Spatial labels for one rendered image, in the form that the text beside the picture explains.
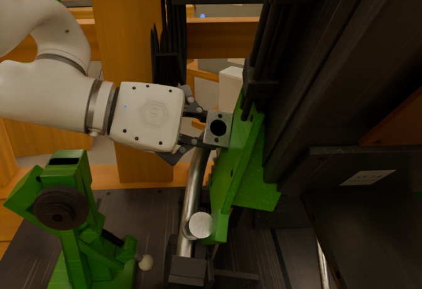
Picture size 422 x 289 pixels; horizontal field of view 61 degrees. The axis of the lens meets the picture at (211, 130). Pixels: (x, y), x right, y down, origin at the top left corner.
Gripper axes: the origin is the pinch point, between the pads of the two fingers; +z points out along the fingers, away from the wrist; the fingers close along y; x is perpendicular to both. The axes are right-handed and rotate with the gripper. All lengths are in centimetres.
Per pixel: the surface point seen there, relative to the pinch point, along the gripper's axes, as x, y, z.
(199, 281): 8.2, -23.3, 3.4
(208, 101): 265, 105, 43
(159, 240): 24.9, -18.4, -2.6
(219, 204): -1.1, -11.3, 2.7
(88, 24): 24.6, 26.2, -27.4
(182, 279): 8.2, -23.3, 0.5
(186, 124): 237, 71, 24
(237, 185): -6.3, -8.7, 3.6
